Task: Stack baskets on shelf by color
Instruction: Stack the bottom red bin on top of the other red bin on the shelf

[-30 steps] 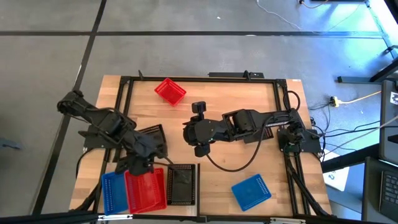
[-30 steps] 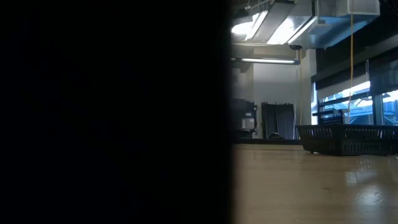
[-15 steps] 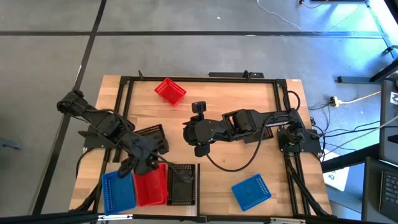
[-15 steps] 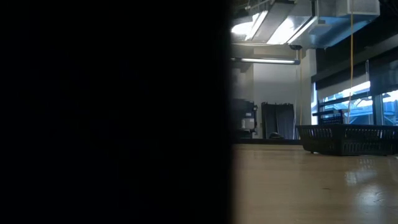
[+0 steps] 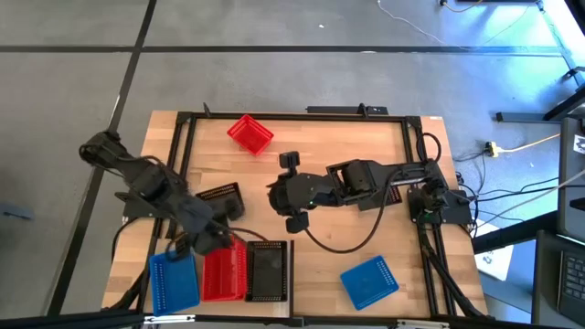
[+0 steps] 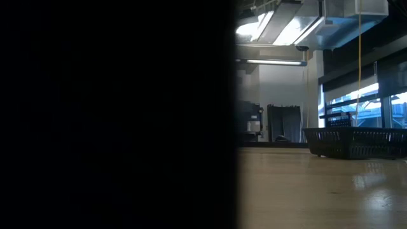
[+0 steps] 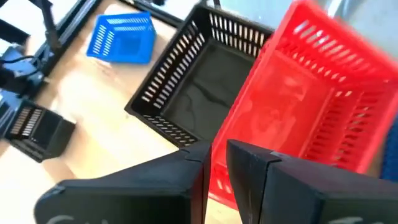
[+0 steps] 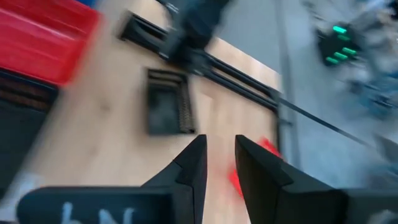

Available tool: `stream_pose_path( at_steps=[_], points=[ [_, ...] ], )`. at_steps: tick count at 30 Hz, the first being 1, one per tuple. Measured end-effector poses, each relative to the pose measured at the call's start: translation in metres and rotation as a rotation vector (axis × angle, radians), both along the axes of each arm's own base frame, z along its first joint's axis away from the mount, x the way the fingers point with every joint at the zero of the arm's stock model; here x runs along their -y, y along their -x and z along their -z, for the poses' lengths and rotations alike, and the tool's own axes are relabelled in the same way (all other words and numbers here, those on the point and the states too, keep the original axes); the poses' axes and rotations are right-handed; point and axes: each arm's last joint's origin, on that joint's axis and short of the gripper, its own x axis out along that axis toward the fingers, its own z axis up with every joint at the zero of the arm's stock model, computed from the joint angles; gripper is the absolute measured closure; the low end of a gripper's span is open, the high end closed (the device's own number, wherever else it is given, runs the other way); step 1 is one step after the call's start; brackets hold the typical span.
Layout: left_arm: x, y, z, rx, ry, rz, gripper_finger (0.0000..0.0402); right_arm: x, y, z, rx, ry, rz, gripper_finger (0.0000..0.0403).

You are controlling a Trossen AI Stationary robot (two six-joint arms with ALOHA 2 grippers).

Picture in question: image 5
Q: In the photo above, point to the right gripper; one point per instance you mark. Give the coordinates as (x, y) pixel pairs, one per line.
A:
(301, 192)

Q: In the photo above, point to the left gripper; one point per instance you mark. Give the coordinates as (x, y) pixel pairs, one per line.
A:
(208, 233)

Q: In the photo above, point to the black plastic basket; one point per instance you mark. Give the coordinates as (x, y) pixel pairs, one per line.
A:
(267, 272)
(224, 198)

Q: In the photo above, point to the red plastic basket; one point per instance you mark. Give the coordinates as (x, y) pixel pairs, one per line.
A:
(224, 279)
(250, 134)

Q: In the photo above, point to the blue plastic basket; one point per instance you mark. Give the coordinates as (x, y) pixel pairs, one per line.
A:
(369, 282)
(176, 285)

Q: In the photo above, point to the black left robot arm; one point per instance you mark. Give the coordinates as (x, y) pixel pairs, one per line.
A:
(146, 180)

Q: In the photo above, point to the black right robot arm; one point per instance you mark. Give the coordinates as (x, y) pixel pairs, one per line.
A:
(365, 178)

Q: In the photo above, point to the yellow power plug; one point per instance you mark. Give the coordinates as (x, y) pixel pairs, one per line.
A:
(491, 148)

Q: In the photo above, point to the white paper with logo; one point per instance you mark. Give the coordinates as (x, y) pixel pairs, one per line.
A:
(491, 262)

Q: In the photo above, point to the black desk beam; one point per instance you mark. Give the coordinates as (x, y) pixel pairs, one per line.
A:
(516, 235)

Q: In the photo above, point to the black desk leg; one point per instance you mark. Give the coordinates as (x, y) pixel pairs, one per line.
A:
(525, 118)

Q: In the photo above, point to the grey computer case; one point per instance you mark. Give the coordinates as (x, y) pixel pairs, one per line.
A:
(573, 183)

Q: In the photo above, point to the black laptop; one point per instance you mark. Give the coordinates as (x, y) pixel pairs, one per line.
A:
(571, 283)

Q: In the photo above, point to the silver frame bracket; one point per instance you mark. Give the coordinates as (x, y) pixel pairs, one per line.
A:
(422, 323)
(169, 318)

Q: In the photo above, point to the black bracket bar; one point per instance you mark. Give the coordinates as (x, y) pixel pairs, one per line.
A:
(347, 109)

